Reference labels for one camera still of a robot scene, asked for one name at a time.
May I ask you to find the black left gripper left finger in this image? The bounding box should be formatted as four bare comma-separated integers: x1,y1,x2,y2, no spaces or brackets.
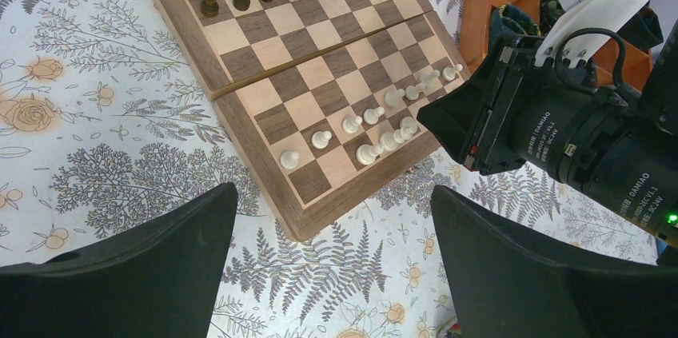
1,183,238,337

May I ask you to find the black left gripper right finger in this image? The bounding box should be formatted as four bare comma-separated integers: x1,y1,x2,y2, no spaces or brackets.
430,185,677,337

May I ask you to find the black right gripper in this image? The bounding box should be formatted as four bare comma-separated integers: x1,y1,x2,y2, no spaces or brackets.
417,34,540,176

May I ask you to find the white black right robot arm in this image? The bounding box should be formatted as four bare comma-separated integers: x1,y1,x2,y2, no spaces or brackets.
417,33,677,246

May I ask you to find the wooden chess board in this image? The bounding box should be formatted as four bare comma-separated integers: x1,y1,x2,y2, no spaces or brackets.
154,0,469,241

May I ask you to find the white pawn cluster piece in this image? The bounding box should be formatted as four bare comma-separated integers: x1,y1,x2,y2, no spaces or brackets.
419,70,441,88
405,83,426,101
341,116,363,134
362,106,385,125
311,130,333,149
384,89,405,107
441,64,464,82

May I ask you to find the orange compartment tray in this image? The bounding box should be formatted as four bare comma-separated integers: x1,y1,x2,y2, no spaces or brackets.
458,0,653,90

